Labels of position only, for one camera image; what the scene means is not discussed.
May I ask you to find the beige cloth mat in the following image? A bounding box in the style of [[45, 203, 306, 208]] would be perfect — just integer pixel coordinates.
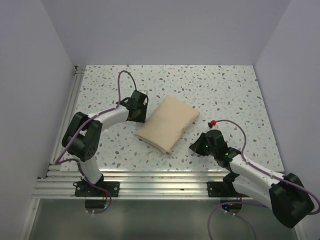
[[134, 95, 200, 154]]

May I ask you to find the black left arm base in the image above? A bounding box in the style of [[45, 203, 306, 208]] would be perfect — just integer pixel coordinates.
[[72, 177, 120, 214]]

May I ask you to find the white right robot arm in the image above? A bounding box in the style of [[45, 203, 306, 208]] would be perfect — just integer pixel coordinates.
[[189, 129, 315, 229]]

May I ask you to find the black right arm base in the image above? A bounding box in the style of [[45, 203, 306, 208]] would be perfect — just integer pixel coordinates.
[[206, 172, 248, 214]]

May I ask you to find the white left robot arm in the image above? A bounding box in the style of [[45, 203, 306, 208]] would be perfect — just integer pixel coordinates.
[[56, 90, 149, 197]]

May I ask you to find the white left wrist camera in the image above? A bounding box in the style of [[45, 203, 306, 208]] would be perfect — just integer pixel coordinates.
[[139, 89, 148, 95]]

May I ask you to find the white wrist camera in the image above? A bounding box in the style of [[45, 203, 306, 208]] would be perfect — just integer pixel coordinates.
[[207, 120, 219, 130], [139, 89, 148, 95]]

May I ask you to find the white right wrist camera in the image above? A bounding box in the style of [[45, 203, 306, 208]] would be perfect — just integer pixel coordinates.
[[207, 120, 219, 130]]

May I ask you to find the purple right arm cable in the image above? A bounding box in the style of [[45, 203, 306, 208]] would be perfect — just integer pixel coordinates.
[[207, 119, 320, 240]]

